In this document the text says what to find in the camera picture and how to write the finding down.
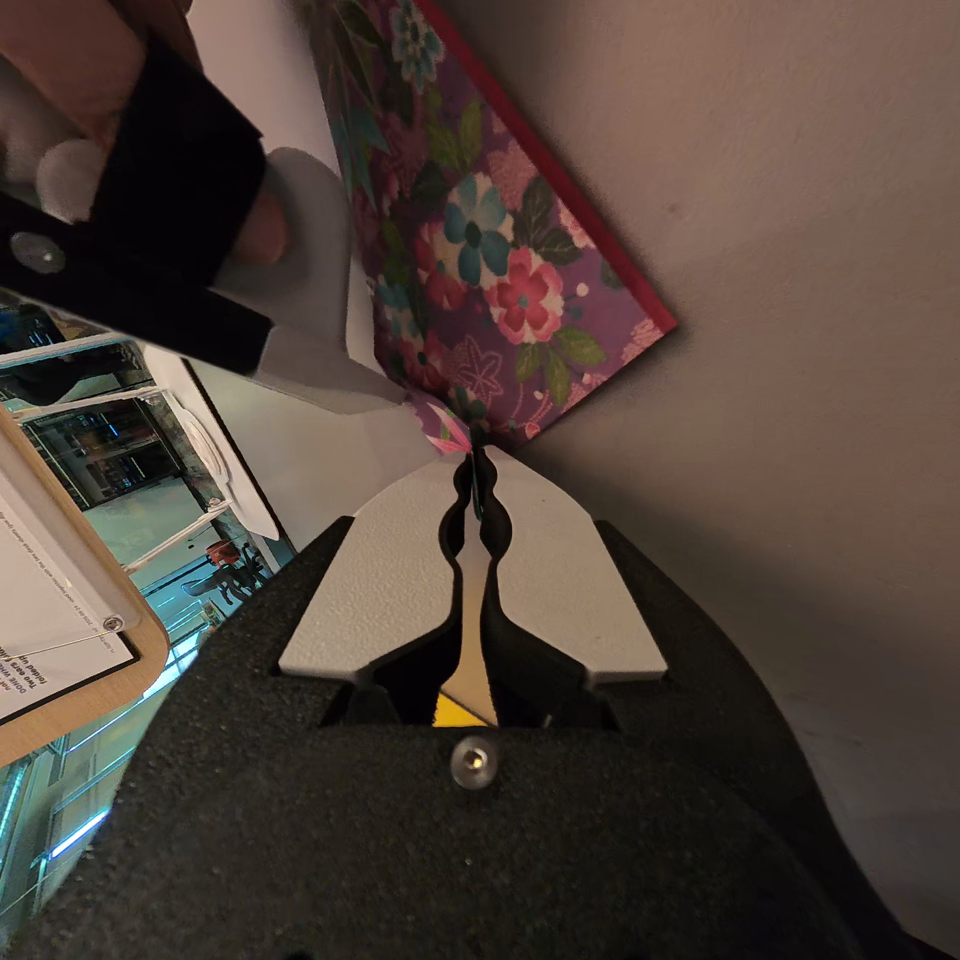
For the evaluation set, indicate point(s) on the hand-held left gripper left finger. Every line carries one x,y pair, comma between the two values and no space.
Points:
367,592

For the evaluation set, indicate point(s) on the purple floral origami paper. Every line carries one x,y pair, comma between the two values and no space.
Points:
487,247

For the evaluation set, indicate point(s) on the wooden instruction board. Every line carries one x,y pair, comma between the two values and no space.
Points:
45,585

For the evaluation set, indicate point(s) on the person's right hand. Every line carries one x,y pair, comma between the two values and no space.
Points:
67,52

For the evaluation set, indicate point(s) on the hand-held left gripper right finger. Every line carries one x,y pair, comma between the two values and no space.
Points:
570,592

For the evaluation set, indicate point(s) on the yellow sheet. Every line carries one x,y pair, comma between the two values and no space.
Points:
454,716

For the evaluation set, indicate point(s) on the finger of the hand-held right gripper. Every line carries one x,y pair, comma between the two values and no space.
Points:
322,379

